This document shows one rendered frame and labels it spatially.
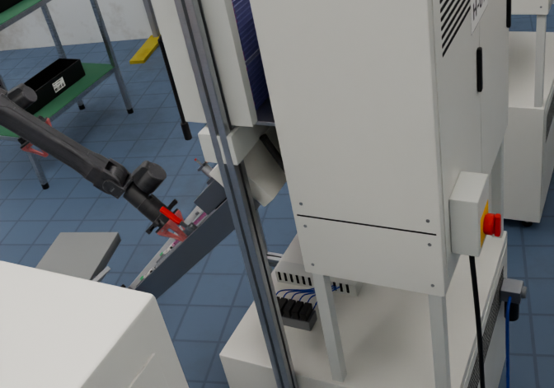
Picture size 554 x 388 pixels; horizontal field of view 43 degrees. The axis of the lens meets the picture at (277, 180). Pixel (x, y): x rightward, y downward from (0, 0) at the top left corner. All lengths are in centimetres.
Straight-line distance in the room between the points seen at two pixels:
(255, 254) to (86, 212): 244
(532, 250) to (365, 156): 190
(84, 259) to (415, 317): 117
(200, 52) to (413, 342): 101
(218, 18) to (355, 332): 102
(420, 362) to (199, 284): 152
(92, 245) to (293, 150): 134
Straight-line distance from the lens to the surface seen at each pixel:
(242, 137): 145
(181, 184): 391
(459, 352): 193
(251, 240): 156
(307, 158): 140
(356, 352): 194
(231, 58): 134
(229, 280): 319
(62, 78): 453
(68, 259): 260
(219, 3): 130
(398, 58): 122
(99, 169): 185
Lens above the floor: 207
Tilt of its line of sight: 34 degrees down
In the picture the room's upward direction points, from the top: 12 degrees counter-clockwise
